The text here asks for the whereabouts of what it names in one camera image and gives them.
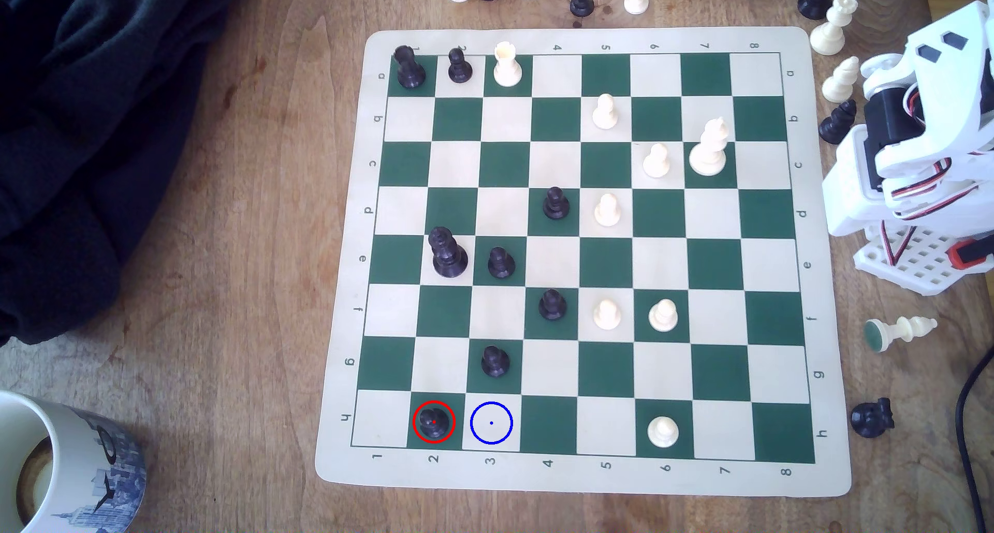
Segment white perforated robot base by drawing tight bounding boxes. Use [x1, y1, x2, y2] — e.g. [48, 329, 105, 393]
[853, 221, 994, 297]

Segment green and cream chess mat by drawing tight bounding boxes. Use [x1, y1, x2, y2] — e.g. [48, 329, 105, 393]
[314, 27, 853, 497]

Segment white rook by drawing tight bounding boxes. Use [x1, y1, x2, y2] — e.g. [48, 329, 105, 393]
[493, 41, 523, 88]

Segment black rook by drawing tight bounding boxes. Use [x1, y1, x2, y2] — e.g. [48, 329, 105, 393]
[392, 44, 427, 91]

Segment white bishop on board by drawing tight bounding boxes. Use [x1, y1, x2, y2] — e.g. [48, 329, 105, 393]
[689, 117, 731, 177]

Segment black bishop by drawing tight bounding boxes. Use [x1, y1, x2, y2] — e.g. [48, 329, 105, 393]
[818, 100, 858, 146]

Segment white queen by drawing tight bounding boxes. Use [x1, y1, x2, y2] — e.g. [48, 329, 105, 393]
[810, 0, 859, 56]

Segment black knight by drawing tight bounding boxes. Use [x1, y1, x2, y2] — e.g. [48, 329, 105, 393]
[850, 397, 896, 439]

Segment white bishop with green felt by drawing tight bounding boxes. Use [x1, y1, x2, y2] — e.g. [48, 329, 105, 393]
[864, 316, 938, 354]

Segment dark navy cloth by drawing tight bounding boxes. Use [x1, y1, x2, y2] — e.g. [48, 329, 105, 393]
[0, 0, 262, 347]

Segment red and black clamp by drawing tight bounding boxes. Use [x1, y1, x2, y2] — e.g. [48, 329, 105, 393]
[953, 236, 994, 271]

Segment white mug with blue print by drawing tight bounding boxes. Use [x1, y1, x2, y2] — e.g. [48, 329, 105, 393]
[0, 391, 148, 533]

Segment red black white servo wires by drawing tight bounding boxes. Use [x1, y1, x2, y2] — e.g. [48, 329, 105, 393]
[881, 221, 918, 268]
[885, 159, 956, 220]

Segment black cable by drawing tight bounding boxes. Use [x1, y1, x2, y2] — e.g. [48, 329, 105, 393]
[955, 345, 994, 533]

